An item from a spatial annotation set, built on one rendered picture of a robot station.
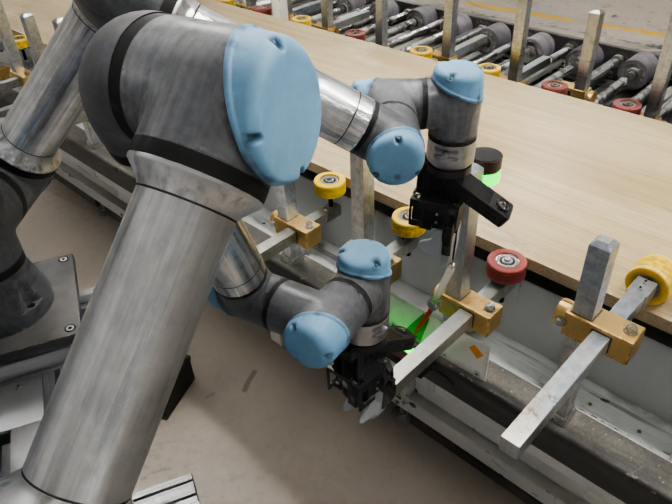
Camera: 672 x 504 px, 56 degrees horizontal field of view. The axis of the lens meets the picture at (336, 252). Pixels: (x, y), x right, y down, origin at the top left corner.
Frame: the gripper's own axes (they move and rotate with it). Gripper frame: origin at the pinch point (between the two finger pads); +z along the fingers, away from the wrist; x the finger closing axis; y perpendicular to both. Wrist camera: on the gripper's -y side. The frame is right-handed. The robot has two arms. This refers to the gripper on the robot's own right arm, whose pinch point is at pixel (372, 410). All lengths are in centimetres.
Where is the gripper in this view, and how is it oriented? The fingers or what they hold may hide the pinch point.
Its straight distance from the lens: 112.9
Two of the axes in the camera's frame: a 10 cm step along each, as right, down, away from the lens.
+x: 7.2, 3.9, -5.7
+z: 0.3, 8.1, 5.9
